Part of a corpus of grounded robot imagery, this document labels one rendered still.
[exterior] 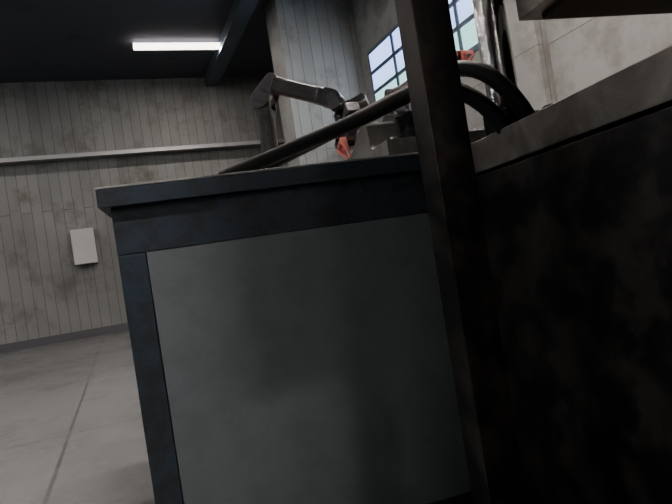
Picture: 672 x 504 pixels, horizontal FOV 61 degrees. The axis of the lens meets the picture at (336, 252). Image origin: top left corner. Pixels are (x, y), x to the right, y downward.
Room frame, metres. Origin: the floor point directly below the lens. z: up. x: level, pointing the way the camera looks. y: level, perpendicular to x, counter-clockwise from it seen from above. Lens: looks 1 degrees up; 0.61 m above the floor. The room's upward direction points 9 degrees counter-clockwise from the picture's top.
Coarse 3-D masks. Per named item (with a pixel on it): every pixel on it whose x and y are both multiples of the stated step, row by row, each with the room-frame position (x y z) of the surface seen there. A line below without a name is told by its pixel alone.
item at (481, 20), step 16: (480, 0) 1.06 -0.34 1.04; (496, 0) 1.06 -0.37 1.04; (480, 16) 1.07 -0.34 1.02; (496, 16) 1.06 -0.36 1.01; (480, 32) 1.07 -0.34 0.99; (496, 32) 1.06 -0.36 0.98; (480, 48) 1.08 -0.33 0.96; (496, 48) 1.06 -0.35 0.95; (496, 64) 1.06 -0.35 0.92; (512, 64) 1.06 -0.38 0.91; (512, 80) 1.06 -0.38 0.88; (496, 96) 1.06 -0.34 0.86; (512, 112) 1.04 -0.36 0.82
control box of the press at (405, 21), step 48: (432, 0) 0.83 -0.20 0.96; (432, 48) 0.82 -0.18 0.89; (432, 96) 0.82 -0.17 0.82; (432, 144) 0.82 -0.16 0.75; (432, 192) 0.85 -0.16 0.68; (432, 240) 0.87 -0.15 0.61; (480, 240) 0.83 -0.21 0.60; (480, 288) 0.83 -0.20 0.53; (480, 336) 0.82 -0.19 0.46; (480, 384) 0.82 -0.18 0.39; (480, 432) 0.82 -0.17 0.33; (480, 480) 0.84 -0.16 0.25
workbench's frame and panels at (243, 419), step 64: (128, 192) 1.04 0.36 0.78; (192, 192) 1.07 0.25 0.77; (256, 192) 1.12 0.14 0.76; (320, 192) 1.15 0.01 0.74; (384, 192) 1.19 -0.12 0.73; (128, 256) 1.06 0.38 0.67; (192, 256) 1.09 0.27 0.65; (256, 256) 1.12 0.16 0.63; (320, 256) 1.15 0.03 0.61; (384, 256) 1.18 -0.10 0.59; (128, 320) 1.06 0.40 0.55; (192, 320) 1.08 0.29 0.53; (256, 320) 1.11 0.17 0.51; (320, 320) 1.15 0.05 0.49; (384, 320) 1.18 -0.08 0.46; (192, 384) 1.08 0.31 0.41; (256, 384) 1.11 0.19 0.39; (320, 384) 1.14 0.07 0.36; (384, 384) 1.17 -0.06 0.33; (448, 384) 1.21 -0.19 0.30; (192, 448) 1.08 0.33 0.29; (256, 448) 1.11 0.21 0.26; (320, 448) 1.14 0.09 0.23; (384, 448) 1.17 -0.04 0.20; (448, 448) 1.20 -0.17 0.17
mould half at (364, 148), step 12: (360, 132) 1.48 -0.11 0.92; (372, 132) 1.43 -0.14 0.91; (384, 132) 1.44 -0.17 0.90; (396, 132) 1.45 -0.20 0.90; (480, 132) 1.37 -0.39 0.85; (360, 144) 1.50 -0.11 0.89; (372, 144) 1.43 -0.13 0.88; (384, 144) 1.33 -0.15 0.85; (396, 144) 1.32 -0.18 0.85; (408, 144) 1.32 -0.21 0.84; (360, 156) 1.51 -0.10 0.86; (372, 156) 1.42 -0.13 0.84
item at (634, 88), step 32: (640, 64) 0.68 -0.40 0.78; (576, 96) 0.79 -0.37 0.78; (608, 96) 0.73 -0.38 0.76; (640, 96) 0.68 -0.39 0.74; (512, 128) 0.95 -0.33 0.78; (544, 128) 0.87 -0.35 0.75; (576, 128) 0.80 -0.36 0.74; (608, 128) 0.78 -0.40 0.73; (480, 160) 1.07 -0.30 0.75; (512, 160) 0.97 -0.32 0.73
